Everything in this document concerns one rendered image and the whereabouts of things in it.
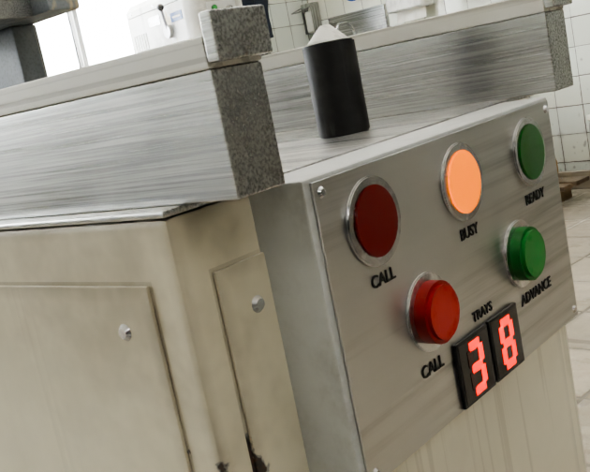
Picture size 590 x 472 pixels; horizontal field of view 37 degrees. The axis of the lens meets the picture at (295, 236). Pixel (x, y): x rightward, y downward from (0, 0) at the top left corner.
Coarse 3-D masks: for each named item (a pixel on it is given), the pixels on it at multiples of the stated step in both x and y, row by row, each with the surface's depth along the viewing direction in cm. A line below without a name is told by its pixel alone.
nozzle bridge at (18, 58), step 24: (0, 0) 109; (24, 0) 112; (48, 0) 110; (72, 0) 113; (0, 24) 115; (24, 24) 119; (0, 48) 121; (24, 48) 119; (0, 72) 122; (24, 72) 119
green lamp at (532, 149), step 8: (528, 128) 50; (536, 128) 50; (520, 136) 49; (528, 136) 50; (536, 136) 50; (520, 144) 49; (528, 144) 50; (536, 144) 50; (520, 152) 49; (528, 152) 49; (536, 152) 50; (520, 160) 49; (528, 160) 49; (536, 160) 50; (528, 168) 49; (536, 168) 50; (528, 176) 49; (536, 176) 50
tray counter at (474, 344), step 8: (472, 344) 44; (480, 344) 45; (472, 352) 44; (480, 352) 45; (472, 360) 44; (480, 360) 45; (472, 368) 44; (480, 368) 44; (472, 376) 44; (472, 384) 44; (480, 384) 44; (480, 392) 44
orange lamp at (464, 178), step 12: (456, 156) 43; (468, 156) 44; (456, 168) 43; (468, 168) 44; (456, 180) 43; (468, 180) 44; (456, 192) 43; (468, 192) 44; (456, 204) 43; (468, 204) 44
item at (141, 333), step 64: (320, 64) 51; (320, 128) 53; (384, 128) 51; (0, 256) 42; (64, 256) 38; (128, 256) 35; (192, 256) 34; (256, 256) 37; (0, 320) 43; (64, 320) 39; (128, 320) 36; (192, 320) 34; (256, 320) 37; (0, 384) 44; (64, 384) 41; (128, 384) 37; (192, 384) 35; (256, 384) 37; (512, 384) 54; (0, 448) 46; (64, 448) 42; (128, 448) 39; (192, 448) 36; (256, 448) 36; (448, 448) 48; (512, 448) 54; (576, 448) 61
